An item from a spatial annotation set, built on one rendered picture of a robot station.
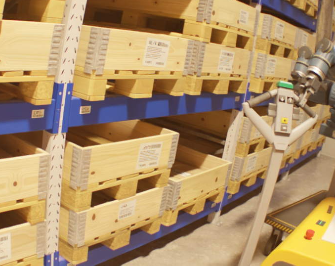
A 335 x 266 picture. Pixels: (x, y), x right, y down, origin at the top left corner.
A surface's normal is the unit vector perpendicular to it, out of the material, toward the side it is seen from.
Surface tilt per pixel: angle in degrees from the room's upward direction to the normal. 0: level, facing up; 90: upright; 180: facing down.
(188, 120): 90
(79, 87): 90
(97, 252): 90
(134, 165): 90
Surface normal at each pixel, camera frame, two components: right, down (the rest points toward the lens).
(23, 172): 0.79, 0.26
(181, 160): -0.59, 0.07
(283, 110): 0.22, -0.05
